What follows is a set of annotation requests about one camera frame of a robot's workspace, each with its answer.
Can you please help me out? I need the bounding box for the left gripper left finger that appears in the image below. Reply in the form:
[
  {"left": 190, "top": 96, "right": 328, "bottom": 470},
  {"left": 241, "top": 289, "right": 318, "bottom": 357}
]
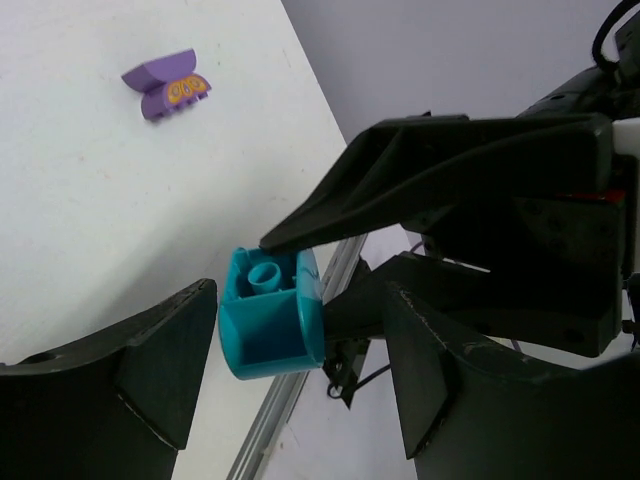
[{"left": 1, "top": 279, "right": 217, "bottom": 479}]

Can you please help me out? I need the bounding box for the cyan rounded lego brick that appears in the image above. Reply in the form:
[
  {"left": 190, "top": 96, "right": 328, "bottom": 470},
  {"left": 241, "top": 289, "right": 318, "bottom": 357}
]
[{"left": 218, "top": 248, "right": 325, "bottom": 380}]

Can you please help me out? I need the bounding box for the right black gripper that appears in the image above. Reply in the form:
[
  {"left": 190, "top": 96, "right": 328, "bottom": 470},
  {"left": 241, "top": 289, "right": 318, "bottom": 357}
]
[{"left": 259, "top": 114, "right": 631, "bottom": 358}]

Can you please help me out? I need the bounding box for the purple lego plate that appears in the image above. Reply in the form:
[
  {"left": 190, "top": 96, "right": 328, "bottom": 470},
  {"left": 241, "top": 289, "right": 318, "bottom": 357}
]
[{"left": 121, "top": 49, "right": 211, "bottom": 122}]

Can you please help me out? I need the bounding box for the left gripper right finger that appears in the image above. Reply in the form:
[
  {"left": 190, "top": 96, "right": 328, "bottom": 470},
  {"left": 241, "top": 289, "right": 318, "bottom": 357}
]
[{"left": 383, "top": 283, "right": 639, "bottom": 479}]

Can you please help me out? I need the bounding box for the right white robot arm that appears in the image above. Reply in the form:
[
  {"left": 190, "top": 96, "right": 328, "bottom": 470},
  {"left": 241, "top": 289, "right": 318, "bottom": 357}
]
[{"left": 259, "top": 1, "right": 639, "bottom": 357}]

